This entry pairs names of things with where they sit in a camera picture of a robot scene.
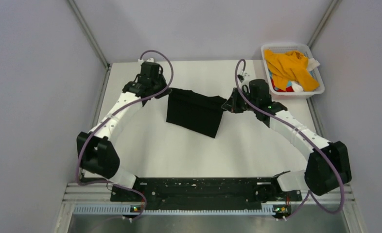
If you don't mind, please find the red blue cloth in basket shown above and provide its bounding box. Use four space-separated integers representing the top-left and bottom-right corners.
271 77 294 92

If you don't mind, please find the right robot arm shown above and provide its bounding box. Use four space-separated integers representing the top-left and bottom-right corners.
222 79 352 200

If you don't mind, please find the white cloth in basket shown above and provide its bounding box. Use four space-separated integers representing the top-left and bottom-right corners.
307 58 320 72

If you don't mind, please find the white cable duct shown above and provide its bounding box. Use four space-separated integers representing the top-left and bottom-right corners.
73 203 276 216

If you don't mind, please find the white plastic basket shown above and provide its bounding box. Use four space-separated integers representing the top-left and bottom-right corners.
261 42 325 99

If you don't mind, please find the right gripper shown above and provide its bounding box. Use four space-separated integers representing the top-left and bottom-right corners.
223 87 259 113

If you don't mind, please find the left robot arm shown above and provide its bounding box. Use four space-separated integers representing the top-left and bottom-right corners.
76 61 170 201

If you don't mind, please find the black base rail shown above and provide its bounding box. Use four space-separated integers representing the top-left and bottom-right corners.
110 177 302 211

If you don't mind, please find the black t shirt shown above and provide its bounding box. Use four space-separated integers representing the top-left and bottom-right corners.
166 88 226 138

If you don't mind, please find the orange t shirt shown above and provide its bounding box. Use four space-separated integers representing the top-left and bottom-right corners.
264 50 320 92

